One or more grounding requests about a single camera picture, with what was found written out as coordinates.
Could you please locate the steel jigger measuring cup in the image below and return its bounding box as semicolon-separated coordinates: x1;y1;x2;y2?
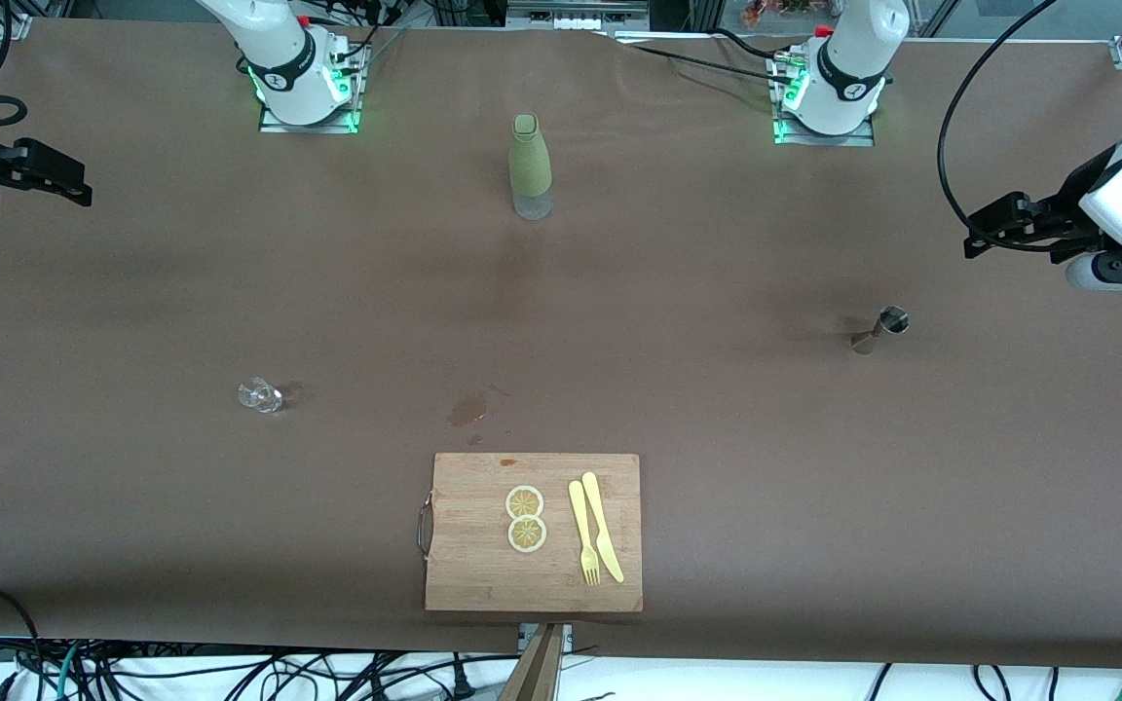
850;305;911;355

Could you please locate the clear glass beaker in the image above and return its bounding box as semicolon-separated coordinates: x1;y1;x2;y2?
237;376;284;414

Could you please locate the green sleeved glass bottle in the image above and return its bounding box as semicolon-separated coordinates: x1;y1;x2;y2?
508;113;554;221

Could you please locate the grey equipment rack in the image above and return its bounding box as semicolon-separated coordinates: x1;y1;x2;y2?
507;0;650;30

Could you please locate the yellow plastic knife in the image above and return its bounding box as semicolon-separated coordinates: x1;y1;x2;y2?
581;471;625;584

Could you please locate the yellow plastic fork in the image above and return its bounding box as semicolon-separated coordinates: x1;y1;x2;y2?
568;479;602;587

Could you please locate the bamboo cutting board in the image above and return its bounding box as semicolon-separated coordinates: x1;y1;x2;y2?
417;453;645;614

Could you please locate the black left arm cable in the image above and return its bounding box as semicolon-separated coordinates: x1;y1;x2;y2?
937;0;1083;254

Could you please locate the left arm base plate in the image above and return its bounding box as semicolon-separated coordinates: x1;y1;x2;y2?
770;54;876;147

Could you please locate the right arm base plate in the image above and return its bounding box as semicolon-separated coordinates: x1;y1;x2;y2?
257;44;367;135

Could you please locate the black table cable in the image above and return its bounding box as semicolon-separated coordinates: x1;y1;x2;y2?
712;27;796;61
631;44;801;87

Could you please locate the aluminium profile post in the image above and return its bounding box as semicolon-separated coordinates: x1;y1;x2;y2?
498;623;574;701

